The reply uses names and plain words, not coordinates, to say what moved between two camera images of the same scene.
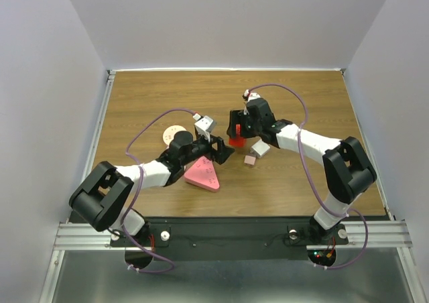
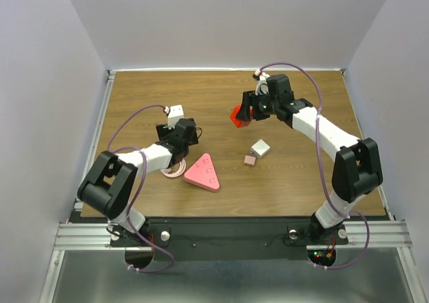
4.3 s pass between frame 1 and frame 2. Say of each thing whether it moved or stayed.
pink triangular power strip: stayed
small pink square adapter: stayed
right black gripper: moved
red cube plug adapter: moved
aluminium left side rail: stayed
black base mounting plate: stayed
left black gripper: moved
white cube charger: stayed
